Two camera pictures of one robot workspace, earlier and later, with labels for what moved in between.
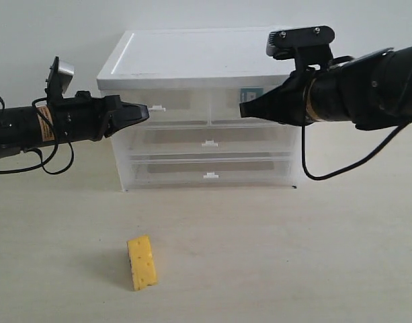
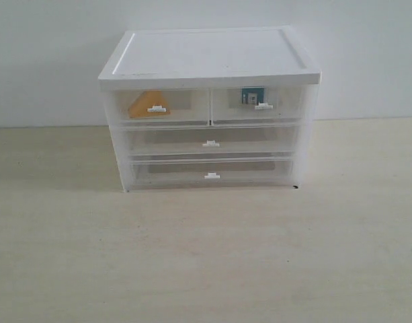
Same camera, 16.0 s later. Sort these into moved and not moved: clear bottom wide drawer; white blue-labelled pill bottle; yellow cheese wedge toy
Moved: yellow cheese wedge toy
Not moved: clear bottom wide drawer; white blue-labelled pill bottle
